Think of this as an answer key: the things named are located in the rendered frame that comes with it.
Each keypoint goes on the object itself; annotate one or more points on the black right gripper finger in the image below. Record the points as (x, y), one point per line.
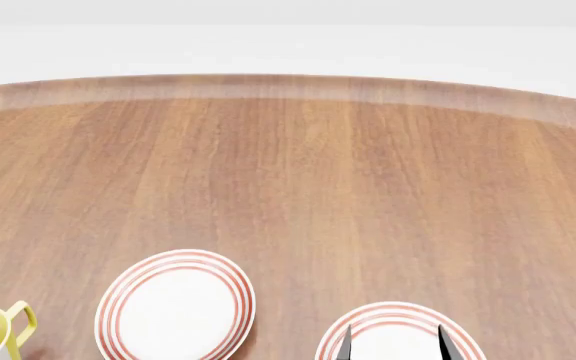
(345, 348)
(448, 348)

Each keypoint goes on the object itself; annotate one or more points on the white plate with red rings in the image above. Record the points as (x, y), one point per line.
(393, 341)
(175, 311)

